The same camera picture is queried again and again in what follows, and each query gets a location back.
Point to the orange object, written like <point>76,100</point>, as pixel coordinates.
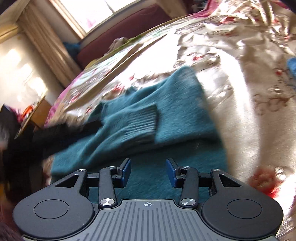
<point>28,110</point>

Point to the black television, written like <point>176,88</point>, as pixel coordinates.
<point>8,117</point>

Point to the maroon headboard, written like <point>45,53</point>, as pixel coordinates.
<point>120,25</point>

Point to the teal cloth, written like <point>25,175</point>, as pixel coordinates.
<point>71,49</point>

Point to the beige floral bedspread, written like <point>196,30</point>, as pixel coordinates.
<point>231,69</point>

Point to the beige curtain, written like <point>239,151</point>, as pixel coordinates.
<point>48,46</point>

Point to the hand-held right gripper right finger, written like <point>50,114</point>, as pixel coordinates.
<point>171,173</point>

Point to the window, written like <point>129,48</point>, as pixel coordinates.
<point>92,14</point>

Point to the light green floral sheet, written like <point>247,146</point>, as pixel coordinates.
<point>111,60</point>

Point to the white cloth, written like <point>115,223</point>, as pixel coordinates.
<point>116,45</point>

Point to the wooden television cabinet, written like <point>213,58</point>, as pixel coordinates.
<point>38,115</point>

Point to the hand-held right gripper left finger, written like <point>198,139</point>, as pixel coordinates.
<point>124,173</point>

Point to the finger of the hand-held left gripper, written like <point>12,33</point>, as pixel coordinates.
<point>57,135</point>

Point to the blue cloth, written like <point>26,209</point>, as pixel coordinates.
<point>291,69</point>

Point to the person's dark clothing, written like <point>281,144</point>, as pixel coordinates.
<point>7,227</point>

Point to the teal knit sweater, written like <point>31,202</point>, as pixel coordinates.
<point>175,104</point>

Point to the pink floral bed sheet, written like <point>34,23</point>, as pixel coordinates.
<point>57,102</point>

